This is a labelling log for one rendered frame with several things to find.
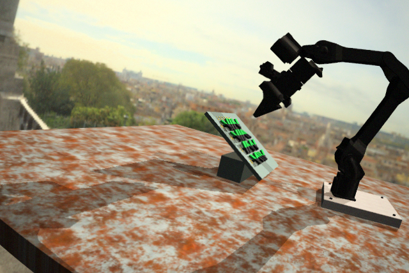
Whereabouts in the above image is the pale green switch panel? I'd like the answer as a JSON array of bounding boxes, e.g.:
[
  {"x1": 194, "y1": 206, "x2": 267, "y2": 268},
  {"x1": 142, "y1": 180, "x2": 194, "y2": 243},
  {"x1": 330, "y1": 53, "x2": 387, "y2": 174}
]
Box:
[{"x1": 204, "y1": 111, "x2": 279, "y2": 183}]

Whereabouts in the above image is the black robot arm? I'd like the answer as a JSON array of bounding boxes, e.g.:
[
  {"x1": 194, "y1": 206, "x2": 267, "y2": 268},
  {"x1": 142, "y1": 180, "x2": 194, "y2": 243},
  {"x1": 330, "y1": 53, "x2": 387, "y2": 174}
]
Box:
[{"x1": 258, "y1": 33, "x2": 409, "y2": 201}]

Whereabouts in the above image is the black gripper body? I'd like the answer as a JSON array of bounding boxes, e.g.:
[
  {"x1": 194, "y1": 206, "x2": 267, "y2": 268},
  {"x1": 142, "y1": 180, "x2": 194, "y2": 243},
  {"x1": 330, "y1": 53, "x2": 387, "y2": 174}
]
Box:
[{"x1": 259, "y1": 70, "x2": 303, "y2": 108}]

